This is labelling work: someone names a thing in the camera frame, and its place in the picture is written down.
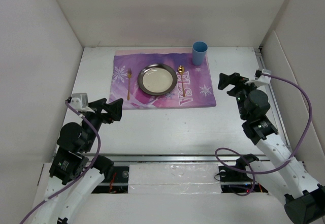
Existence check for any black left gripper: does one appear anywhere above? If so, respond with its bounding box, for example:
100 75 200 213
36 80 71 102
83 97 123 150

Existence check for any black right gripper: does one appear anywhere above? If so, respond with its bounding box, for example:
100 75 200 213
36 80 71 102
217 72 261 120

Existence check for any gold fork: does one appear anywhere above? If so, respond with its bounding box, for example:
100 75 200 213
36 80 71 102
127 68 132 101

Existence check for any blue plastic cup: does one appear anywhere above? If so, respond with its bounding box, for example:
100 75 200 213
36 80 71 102
192 41 208 66

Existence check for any steel plate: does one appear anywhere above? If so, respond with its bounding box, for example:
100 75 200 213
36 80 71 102
137 63 178 96

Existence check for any gold spoon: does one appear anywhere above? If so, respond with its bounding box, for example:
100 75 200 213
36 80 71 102
178 65 185 97

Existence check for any purple Elsa placemat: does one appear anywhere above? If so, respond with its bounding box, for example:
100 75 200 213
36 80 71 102
109 48 216 110

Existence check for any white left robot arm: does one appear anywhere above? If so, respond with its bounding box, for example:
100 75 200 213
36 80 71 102
34 93 123 223

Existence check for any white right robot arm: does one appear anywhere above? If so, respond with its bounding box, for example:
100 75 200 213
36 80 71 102
218 69 324 223

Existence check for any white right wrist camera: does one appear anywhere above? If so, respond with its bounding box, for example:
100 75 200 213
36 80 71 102
245 69 272 87

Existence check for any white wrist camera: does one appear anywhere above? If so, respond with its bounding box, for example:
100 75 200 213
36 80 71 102
68 93 89 111
245 69 272 87

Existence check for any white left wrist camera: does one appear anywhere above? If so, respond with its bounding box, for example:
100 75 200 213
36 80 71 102
68 93 89 111

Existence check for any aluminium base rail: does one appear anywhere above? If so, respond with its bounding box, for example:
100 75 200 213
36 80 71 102
53 47 295 186

